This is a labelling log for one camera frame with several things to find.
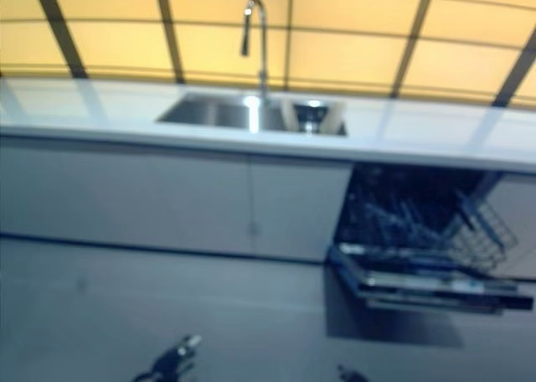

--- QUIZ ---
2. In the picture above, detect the dishwasher lower wire rack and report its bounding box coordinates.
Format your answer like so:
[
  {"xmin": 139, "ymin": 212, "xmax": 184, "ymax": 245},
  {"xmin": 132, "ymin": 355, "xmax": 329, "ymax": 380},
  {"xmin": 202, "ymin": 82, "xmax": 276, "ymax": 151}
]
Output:
[{"xmin": 338, "ymin": 187, "xmax": 519, "ymax": 276}]

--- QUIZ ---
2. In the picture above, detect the wide white cabinet door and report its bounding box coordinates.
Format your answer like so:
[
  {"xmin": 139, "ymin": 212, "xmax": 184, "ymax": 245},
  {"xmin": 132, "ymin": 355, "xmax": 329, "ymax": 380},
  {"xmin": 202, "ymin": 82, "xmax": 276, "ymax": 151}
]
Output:
[{"xmin": 0, "ymin": 133, "xmax": 254, "ymax": 256}]

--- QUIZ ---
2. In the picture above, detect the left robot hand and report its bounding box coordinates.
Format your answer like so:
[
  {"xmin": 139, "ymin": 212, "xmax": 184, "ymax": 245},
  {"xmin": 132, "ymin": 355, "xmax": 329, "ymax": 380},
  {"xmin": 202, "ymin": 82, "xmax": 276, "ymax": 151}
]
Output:
[{"xmin": 161, "ymin": 333, "xmax": 203, "ymax": 369}]

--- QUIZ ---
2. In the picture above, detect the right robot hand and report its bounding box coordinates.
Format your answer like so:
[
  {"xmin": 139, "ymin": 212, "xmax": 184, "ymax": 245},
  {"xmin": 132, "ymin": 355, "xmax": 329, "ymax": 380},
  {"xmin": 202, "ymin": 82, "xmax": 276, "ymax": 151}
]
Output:
[{"xmin": 337, "ymin": 364, "xmax": 373, "ymax": 382}]

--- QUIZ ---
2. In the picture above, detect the dishwasher door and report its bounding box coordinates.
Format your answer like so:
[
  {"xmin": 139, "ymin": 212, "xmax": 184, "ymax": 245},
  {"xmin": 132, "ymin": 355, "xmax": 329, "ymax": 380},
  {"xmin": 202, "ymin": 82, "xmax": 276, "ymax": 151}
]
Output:
[{"xmin": 325, "ymin": 242, "xmax": 536, "ymax": 317}]

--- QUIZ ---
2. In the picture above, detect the cream round plate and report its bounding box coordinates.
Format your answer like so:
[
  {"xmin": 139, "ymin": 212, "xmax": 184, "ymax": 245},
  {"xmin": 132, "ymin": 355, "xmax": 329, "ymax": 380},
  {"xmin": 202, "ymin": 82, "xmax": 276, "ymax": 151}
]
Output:
[
  {"xmin": 324, "ymin": 100, "xmax": 343, "ymax": 128},
  {"xmin": 280, "ymin": 99, "xmax": 295, "ymax": 131}
]

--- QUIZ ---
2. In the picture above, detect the stainless steel sink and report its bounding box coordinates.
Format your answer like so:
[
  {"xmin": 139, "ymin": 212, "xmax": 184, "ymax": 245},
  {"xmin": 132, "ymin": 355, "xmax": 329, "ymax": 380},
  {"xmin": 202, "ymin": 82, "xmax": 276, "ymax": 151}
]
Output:
[{"xmin": 156, "ymin": 90, "xmax": 349, "ymax": 137}]

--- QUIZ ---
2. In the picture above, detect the narrow white cabinet door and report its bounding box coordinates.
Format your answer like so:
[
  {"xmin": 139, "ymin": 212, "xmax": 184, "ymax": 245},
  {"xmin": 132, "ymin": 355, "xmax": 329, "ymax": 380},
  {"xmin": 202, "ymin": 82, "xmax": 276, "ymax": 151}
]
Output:
[{"xmin": 250, "ymin": 153, "xmax": 353, "ymax": 265}]

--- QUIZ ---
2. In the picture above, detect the chrome gooseneck faucet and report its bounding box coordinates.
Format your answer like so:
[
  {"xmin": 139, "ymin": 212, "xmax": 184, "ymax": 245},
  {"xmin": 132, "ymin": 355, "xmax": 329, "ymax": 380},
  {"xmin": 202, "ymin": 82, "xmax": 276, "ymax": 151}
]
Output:
[{"xmin": 240, "ymin": 0, "xmax": 270, "ymax": 105}]

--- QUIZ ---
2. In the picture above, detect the built-in dishwasher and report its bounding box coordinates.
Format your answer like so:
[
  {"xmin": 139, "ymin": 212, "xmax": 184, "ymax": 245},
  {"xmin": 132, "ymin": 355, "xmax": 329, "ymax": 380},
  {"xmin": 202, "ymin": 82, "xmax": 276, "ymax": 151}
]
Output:
[{"xmin": 325, "ymin": 160, "xmax": 536, "ymax": 317}]

